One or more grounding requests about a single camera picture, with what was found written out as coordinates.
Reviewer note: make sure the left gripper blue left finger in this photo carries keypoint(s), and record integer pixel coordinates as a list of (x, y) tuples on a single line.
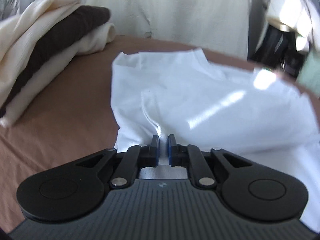
[(129, 163)]

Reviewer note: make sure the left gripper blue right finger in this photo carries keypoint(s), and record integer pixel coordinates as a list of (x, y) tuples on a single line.
[(191, 158)]

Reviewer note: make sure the white long-sleeve shirt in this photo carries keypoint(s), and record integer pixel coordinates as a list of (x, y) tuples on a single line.
[(250, 113)]

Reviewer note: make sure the cream folded garment bottom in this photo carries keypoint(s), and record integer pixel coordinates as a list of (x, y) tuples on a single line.
[(93, 42)]

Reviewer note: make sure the cream folded garment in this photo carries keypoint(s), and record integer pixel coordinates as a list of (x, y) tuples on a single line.
[(93, 42), (20, 33)]

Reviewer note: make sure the black hanging garment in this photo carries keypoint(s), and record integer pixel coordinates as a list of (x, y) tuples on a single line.
[(278, 51)]

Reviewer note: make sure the cream covered mattress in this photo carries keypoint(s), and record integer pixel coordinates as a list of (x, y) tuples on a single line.
[(218, 25)]

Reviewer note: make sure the mint green printed bag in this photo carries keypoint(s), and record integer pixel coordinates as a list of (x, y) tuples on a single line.
[(309, 74)]

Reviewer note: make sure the dark brown folded garment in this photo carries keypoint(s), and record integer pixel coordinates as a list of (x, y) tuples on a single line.
[(58, 38)]

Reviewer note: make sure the cream folded garment top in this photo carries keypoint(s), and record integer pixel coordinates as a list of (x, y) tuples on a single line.
[(20, 33)]

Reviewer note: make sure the white puffer jacket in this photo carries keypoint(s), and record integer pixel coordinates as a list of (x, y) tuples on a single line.
[(298, 16)]

